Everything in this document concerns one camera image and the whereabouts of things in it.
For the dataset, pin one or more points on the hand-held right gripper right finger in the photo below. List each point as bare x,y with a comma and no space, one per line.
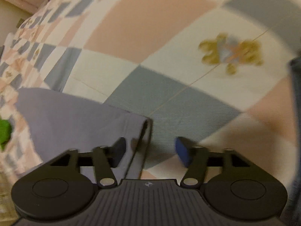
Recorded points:
182,153

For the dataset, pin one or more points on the blue denim cloth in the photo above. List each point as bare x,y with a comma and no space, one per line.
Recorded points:
296,113

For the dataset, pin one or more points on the patchwork bear quilt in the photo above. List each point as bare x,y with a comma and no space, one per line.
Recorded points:
150,51

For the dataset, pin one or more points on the green cloth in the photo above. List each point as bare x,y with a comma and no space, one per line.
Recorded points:
4,134

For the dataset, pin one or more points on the purple garment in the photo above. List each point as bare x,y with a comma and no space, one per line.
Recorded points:
77,127

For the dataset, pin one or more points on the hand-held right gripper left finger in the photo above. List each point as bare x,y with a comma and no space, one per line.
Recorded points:
119,151

